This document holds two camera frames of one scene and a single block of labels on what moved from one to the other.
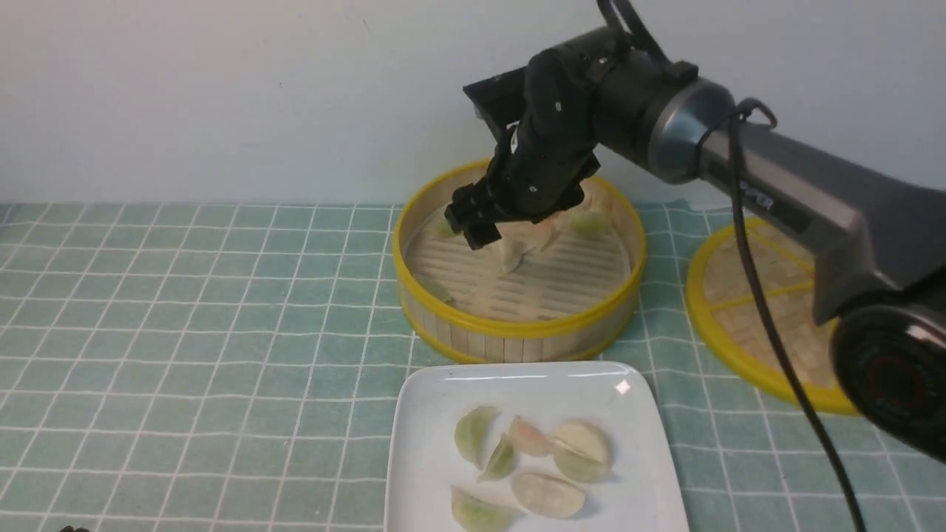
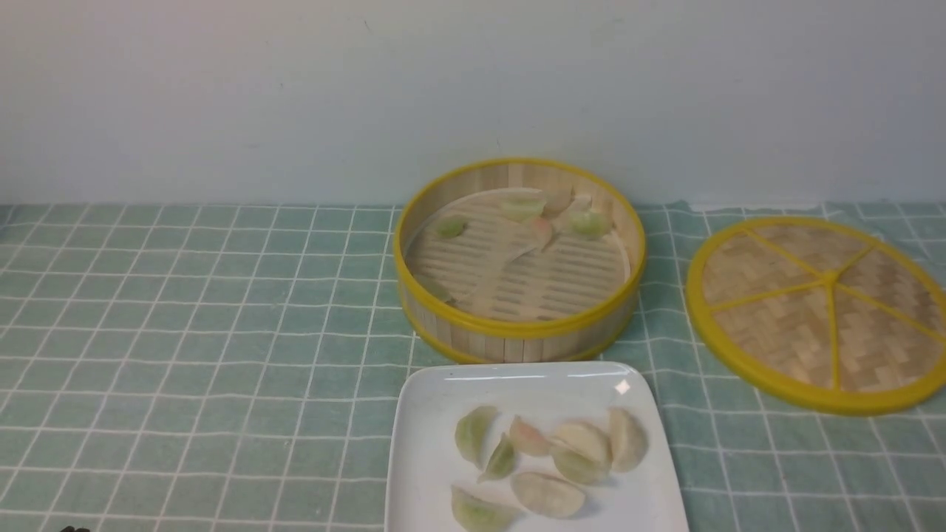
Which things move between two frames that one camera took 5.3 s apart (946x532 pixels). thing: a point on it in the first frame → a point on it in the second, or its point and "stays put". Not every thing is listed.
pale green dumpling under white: (577, 467) stays put
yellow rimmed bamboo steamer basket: (546, 290) stays put
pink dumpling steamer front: (525, 438) stays put
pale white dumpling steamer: (513, 251) → (629, 440)
